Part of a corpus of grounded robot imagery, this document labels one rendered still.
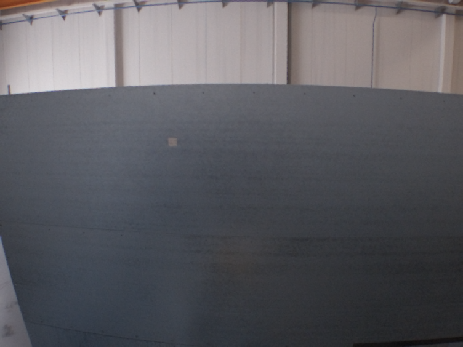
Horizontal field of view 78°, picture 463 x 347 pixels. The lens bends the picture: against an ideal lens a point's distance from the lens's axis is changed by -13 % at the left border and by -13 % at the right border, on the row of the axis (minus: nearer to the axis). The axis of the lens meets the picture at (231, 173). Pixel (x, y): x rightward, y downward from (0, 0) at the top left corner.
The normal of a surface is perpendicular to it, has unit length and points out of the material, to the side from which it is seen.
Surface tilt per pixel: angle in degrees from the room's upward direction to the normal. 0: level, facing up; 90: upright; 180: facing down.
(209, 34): 90
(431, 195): 90
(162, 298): 90
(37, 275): 90
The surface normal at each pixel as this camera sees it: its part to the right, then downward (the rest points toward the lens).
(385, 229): -0.07, 0.25
